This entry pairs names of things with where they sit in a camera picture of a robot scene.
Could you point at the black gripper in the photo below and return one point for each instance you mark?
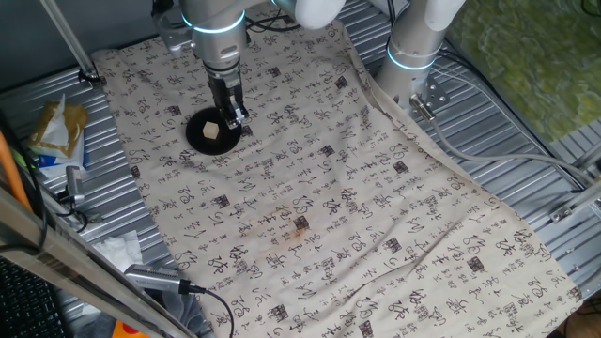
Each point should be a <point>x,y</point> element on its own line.
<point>225,89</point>

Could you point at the small wooden cube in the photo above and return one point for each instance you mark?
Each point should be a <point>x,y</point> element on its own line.
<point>211,130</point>

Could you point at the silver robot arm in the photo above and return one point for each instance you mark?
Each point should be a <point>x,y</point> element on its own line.
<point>220,42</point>

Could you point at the round black scale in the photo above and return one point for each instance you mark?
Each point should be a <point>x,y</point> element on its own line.
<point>202,143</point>

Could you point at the beige calligraphy print cloth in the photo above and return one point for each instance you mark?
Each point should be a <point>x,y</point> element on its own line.
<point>328,188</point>

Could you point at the yellow tissue pack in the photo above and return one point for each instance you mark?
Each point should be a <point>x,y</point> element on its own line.
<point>61,131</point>

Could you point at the crumpled white tissue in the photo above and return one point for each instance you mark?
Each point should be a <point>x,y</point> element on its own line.
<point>119,249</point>

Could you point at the thin aluminium pole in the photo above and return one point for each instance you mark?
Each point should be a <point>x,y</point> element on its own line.
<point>70,42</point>

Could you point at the orange tube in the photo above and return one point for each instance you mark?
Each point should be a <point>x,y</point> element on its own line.
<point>11,173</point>

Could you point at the orange emergency stop box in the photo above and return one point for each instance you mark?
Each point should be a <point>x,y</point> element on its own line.
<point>124,331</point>

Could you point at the black keyboard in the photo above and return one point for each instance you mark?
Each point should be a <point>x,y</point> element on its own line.
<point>23,305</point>

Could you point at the aluminium corner profile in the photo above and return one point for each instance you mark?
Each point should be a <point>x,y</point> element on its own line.
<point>577,199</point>

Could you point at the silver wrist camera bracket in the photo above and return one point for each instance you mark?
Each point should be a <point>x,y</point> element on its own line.
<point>171,35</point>

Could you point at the silver camera bar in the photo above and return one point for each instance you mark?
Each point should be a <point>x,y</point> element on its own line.
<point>150,278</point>

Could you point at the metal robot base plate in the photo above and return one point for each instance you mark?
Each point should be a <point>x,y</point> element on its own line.
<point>436,96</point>

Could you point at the aluminium frame bar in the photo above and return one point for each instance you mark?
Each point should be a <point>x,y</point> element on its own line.
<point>70,263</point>

